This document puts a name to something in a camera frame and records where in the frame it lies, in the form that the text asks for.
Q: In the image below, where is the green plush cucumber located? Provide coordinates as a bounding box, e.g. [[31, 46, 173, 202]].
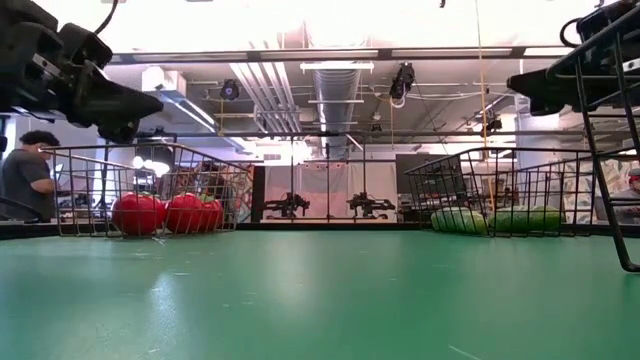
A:
[[430, 207, 490, 236], [488, 205, 565, 234]]

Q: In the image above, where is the overhead aluminium frame bar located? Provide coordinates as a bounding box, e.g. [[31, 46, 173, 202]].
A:
[[107, 46, 576, 65]]

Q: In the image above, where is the black ceiling-hung camera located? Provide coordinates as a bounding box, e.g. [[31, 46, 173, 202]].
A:
[[389, 61, 417, 109]]

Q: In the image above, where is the wire basket for cucumbers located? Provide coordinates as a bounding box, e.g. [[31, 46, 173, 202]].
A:
[[404, 146, 601, 237]]

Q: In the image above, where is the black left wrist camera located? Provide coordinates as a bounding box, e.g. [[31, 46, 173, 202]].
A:
[[57, 22, 114, 71]]

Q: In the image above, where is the black office chair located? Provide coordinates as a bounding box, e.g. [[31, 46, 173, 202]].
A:
[[0, 195, 45, 224]]

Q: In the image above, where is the red plush tomato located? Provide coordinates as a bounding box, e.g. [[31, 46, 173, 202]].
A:
[[164, 192, 207, 235], [199, 197, 225, 232], [110, 192, 167, 237]]

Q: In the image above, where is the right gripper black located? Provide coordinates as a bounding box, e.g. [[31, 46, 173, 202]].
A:
[[506, 0, 640, 117]]

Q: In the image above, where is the silver ceiling air duct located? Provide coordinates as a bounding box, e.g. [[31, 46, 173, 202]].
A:
[[312, 67, 362, 160]]

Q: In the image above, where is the black horizontal pipe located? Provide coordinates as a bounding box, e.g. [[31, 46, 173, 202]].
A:
[[134, 130, 501, 139]]

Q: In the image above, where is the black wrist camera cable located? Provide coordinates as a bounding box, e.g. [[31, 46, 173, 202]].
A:
[[93, 0, 121, 36]]

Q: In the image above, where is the white ceiling light fixture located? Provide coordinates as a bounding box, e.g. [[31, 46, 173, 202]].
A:
[[299, 60, 375, 75]]

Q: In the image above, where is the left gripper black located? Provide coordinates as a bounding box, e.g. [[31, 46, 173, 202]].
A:
[[0, 0, 165, 145]]

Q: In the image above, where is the wire basket for tomatoes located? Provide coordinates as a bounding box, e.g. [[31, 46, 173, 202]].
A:
[[40, 142, 250, 239]]

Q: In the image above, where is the person in grey shirt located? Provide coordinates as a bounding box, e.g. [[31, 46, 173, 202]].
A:
[[0, 129, 62, 222]]

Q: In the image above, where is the person with red headband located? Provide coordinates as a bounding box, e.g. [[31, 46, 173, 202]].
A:
[[596, 167, 640, 225]]

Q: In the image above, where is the white background curtain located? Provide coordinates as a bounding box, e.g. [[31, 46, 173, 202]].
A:
[[263, 162, 399, 221]]

